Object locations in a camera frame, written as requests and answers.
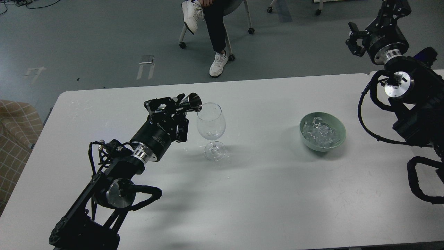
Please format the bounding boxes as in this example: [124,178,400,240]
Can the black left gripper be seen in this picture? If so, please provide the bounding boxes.
[130,93,189,163]

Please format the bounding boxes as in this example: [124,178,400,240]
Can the black floor cables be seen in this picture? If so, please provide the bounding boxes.
[0,0,60,14]

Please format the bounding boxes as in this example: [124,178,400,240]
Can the clear ice cubes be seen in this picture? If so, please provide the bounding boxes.
[302,116,340,149]

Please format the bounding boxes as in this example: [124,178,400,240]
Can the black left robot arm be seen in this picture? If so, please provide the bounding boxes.
[49,92,202,250]

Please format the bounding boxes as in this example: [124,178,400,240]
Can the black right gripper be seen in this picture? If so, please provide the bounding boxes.
[345,0,412,65]

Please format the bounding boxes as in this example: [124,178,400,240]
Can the steel cocktail jigger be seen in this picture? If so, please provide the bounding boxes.
[176,92,203,113]

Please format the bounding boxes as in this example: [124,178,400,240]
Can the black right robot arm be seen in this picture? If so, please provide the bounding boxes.
[345,0,444,204]

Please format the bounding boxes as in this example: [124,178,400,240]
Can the green bowl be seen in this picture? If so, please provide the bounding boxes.
[299,112,346,152]

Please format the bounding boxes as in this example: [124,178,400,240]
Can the seated person in black trousers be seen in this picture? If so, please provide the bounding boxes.
[181,0,232,78]

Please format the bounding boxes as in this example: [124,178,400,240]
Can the clear wine glass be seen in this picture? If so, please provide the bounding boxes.
[197,102,227,160]

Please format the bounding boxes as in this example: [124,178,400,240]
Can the beige checkered cushion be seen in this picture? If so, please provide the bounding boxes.
[0,100,43,214]

